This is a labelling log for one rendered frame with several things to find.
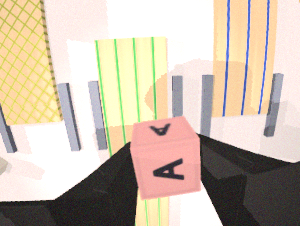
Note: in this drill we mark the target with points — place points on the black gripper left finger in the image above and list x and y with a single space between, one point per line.
107 197

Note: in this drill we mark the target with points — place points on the yellow crosshatched strip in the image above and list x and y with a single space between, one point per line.
28 92

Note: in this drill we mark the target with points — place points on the pink cube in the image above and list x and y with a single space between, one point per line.
166 157

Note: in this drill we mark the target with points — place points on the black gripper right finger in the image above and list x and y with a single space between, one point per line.
249 189

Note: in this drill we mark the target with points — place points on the orange strip with blue lines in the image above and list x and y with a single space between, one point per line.
244 46

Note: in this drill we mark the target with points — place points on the pale yellow strip with green lines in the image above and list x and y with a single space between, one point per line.
133 86

